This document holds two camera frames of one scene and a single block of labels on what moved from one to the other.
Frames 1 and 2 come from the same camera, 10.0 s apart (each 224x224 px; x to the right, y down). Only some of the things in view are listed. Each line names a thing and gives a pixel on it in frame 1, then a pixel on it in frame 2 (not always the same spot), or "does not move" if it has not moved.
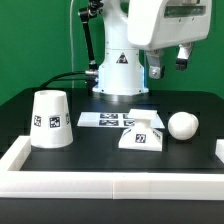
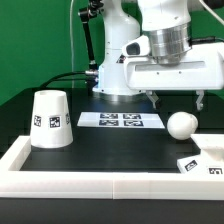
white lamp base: x=141 y=136 → x=211 y=157
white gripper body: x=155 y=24 → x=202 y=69
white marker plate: x=112 y=120 does not move
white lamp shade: x=51 y=125 does not move
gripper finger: x=184 y=52 → x=201 y=93
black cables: x=66 y=79 does not move
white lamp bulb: x=183 y=125 does not move
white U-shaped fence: x=108 y=185 does not move
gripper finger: x=155 y=70 → x=153 y=97
